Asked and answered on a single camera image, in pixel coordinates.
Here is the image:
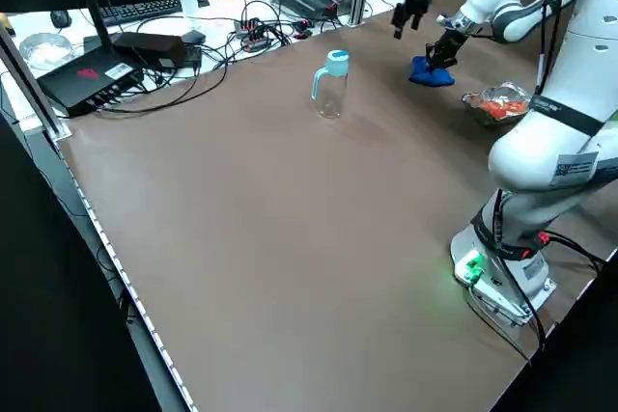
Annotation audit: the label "blue dishcloth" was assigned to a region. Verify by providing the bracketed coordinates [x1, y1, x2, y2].
[407, 54, 456, 89]

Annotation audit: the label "clear bottle with blue cap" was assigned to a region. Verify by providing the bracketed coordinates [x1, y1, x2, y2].
[310, 48, 351, 120]

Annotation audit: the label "usb hub with red plugs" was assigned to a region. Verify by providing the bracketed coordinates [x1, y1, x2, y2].
[235, 18, 271, 52]

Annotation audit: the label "black power adapter brick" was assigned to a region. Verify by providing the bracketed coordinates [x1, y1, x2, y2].
[113, 31, 187, 69]

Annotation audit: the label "black keyboard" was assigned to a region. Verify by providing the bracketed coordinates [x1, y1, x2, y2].
[98, 0, 184, 27]

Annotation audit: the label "black monitor stand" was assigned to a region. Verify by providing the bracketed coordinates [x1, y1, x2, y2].
[67, 0, 117, 54]

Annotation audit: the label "black computer box red logo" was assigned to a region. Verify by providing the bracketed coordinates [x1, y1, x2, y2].
[36, 42, 146, 118]

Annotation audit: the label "glass bowl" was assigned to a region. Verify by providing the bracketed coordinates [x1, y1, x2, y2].
[18, 33, 74, 70]

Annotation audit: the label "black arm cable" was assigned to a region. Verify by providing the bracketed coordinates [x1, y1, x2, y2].
[533, 0, 569, 95]

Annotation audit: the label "black desk cable loop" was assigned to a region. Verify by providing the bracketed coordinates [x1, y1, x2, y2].
[94, 57, 228, 115]

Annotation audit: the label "black base cables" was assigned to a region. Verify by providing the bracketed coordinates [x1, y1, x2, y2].
[463, 231, 607, 350]

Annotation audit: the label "aluminium frame rail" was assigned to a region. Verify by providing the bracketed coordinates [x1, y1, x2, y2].
[0, 25, 72, 141]

